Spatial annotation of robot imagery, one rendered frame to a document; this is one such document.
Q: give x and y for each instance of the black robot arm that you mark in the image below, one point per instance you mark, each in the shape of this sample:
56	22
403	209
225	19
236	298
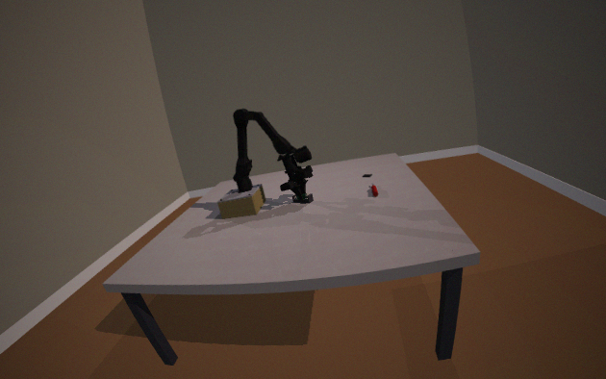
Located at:
281	146

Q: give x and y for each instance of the black battery holder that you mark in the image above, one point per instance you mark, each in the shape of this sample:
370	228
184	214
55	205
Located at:
309	200

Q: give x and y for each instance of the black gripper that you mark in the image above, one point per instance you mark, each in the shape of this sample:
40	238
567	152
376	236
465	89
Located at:
297	185

